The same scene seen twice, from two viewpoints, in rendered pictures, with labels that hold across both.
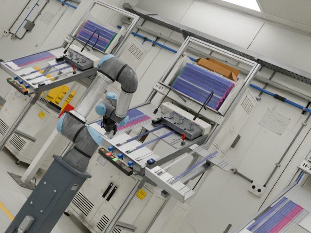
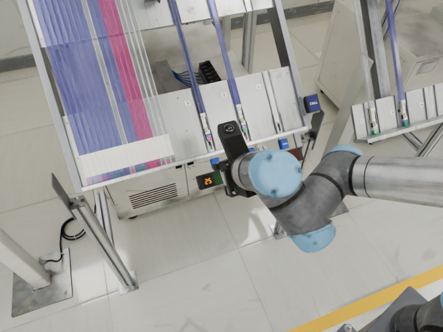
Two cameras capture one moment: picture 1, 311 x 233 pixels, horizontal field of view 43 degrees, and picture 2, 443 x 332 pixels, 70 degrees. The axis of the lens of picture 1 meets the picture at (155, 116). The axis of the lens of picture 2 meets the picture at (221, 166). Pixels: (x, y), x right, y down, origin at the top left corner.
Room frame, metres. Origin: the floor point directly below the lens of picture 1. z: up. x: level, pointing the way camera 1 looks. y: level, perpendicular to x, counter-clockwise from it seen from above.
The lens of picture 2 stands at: (2.55, 0.63, 1.40)
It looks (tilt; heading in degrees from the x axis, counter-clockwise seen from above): 50 degrees down; 303
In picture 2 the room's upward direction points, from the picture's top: straight up
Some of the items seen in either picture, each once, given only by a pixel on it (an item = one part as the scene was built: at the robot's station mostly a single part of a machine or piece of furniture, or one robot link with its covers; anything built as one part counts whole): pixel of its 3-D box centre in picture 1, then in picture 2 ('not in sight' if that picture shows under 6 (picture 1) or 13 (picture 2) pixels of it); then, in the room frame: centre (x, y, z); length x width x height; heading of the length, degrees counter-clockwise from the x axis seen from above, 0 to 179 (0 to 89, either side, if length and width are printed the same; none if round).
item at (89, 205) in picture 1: (125, 208); (167, 121); (3.42, -0.22, 0.31); 0.70 x 0.65 x 0.62; 53
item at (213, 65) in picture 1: (223, 70); not in sight; (3.60, -0.29, 1.82); 0.68 x 0.30 x 0.20; 53
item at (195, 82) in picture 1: (203, 87); not in sight; (3.29, -0.20, 1.52); 0.51 x 0.13 x 0.27; 53
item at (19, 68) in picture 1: (46, 100); not in sight; (4.14, 1.03, 0.66); 1.01 x 0.73 x 1.31; 143
